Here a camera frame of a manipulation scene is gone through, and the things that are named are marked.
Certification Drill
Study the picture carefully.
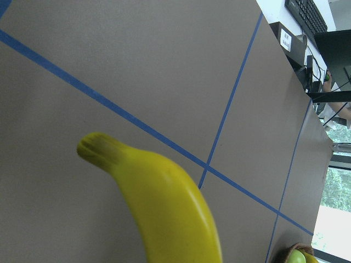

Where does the green pear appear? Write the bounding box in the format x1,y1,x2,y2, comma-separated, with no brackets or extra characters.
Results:
287,249,306,263

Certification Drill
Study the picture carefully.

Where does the black keyboard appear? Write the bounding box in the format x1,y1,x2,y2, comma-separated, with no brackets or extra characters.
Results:
285,0,327,41

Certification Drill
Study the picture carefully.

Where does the yellow banana top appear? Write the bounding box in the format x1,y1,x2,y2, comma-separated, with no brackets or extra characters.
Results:
77,132,223,262

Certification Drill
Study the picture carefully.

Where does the brown wicker basket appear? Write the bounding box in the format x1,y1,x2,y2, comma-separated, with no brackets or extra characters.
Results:
282,243,318,263

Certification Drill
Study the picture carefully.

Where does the yellow banana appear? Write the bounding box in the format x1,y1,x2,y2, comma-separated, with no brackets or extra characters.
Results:
299,249,319,263
77,132,223,262

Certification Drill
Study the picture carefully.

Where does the black box with label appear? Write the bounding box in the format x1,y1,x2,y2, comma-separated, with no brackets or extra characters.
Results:
269,22,307,67

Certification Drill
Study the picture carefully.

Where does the black monitor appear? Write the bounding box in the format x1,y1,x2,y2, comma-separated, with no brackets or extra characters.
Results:
307,30,350,103

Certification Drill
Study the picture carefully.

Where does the yellow banana bottom in basket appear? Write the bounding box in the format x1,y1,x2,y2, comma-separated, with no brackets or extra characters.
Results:
299,249,319,263

